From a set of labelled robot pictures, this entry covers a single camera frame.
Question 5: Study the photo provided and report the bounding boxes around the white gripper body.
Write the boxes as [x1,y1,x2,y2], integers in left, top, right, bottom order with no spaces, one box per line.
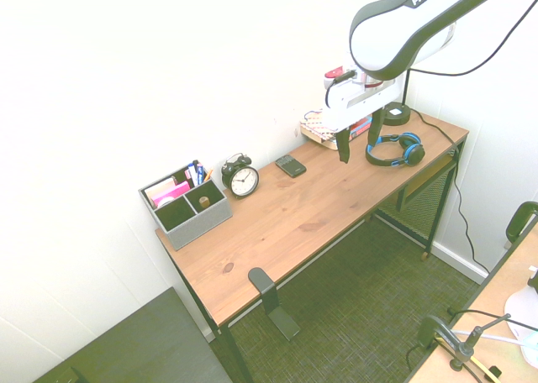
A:
[323,80,406,134]

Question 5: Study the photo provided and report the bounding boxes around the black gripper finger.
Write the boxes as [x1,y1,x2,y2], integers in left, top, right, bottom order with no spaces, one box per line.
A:
[335,126,352,165]
[367,107,387,149]

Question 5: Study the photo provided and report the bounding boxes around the black blue headphone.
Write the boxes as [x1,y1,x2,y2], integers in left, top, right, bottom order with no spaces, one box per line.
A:
[364,132,426,168]

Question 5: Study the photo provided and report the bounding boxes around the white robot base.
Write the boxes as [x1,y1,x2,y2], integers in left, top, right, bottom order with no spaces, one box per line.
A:
[504,265,538,367]

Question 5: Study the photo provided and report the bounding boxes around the black headphone hanger clamp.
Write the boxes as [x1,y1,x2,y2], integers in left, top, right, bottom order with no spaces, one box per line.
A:
[247,267,302,342]

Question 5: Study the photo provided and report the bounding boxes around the red book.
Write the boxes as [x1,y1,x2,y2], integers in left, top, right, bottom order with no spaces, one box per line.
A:
[347,115,374,139]

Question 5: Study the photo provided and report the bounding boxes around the black desk lamp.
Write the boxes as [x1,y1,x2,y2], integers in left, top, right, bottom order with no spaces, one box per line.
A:
[381,67,413,128]

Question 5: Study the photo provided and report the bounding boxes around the stack of books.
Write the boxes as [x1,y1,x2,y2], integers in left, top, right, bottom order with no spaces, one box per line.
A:
[299,109,340,143]

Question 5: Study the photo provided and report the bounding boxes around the black calculator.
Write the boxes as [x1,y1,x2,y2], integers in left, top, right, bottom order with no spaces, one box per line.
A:
[275,154,307,179]

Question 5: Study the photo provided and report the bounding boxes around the black twin bell alarm clock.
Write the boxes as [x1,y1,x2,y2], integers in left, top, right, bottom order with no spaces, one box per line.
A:
[221,152,261,201]

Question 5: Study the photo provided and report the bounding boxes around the grey desk organizer box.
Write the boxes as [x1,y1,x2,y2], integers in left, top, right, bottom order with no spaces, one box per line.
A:
[138,164,234,251]

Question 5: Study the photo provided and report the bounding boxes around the pink sticky note pad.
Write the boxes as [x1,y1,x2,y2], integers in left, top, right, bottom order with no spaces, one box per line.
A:
[150,181,191,210]

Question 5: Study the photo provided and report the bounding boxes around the brown paper note pad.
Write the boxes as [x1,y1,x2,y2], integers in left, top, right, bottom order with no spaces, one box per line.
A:
[144,176,177,200]

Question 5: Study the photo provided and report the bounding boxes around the light wooden table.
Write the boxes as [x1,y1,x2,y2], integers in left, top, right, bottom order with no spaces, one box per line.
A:
[405,231,538,383]

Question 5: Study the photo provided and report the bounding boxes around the black c-clamp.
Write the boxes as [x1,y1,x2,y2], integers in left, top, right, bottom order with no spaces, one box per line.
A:
[418,314,463,359]

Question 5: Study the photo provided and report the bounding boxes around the black stand rod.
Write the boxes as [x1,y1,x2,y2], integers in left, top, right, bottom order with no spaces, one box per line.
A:
[449,313,513,371]

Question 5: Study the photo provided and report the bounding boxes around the clear plastic tube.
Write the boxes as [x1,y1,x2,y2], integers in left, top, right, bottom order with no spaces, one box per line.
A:
[453,328,526,347]

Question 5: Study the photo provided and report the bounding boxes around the yellow strip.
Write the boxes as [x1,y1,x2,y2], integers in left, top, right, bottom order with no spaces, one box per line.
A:
[470,355,502,382]

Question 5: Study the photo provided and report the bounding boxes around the red white wrist camera mount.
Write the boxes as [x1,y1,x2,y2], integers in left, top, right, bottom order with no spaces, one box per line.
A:
[323,66,358,88]

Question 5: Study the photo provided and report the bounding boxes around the wooden desk with black frame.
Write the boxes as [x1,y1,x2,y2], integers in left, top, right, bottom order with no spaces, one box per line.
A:
[155,108,471,383]

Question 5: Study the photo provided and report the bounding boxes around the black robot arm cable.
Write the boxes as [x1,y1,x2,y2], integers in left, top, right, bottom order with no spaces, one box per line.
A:
[407,0,538,77]

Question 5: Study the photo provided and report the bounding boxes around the black lamp power cable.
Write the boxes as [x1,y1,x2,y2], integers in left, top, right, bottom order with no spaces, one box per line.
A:
[409,108,491,275]

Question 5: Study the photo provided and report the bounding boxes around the black clamp handle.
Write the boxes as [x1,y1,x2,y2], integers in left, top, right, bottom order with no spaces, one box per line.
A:
[503,201,538,250]

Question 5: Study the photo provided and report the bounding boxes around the thin black cable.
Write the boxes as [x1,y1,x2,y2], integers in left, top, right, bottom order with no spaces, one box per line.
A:
[447,308,538,332]

